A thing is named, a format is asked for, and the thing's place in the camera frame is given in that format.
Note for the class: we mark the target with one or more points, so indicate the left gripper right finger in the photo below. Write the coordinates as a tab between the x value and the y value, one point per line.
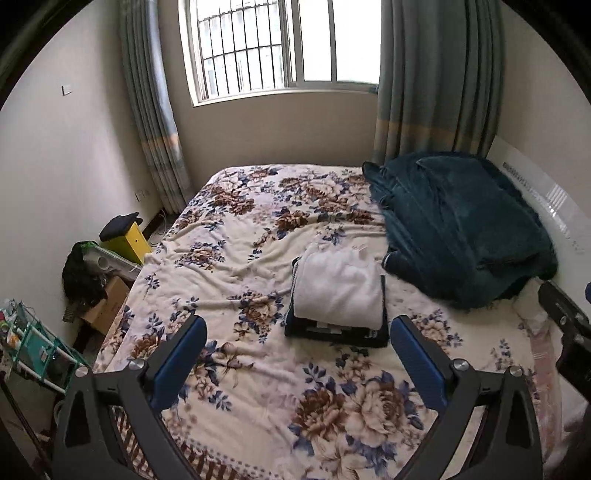
506	444

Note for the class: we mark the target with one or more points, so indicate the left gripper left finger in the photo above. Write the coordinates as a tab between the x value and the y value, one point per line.
88	444

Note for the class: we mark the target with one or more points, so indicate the white knit sweater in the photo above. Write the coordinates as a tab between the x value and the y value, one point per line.
338	286

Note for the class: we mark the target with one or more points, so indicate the dark folded clothes stack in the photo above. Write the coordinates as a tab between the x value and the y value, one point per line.
358	337

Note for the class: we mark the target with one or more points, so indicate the cardboard box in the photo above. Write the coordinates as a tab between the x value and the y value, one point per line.
101	316

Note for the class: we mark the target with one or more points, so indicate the white headboard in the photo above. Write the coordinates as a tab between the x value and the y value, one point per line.
568	226

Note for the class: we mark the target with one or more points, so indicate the black bag on floor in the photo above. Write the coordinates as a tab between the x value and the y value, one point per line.
80	285

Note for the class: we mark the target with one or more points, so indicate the dark teal fleece blanket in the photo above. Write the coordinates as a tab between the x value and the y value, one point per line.
458	229

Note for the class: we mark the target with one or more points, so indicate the yellow box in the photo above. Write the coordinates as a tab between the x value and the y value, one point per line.
131	246

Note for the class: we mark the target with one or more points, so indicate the black cloth on box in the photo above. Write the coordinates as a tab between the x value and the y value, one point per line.
119	226

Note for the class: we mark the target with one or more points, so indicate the grey striped right curtain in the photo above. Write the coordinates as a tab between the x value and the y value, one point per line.
441	77

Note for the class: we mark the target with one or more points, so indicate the grey striped curtain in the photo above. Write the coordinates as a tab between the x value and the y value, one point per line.
149	99
441	77

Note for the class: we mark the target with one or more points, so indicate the grey striped left curtain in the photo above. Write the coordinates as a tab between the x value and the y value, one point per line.
149	99

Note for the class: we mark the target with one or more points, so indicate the window with metal bars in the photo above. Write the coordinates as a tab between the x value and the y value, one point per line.
243	48

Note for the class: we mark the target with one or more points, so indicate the green wire rack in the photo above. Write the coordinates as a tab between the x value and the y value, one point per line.
33	351

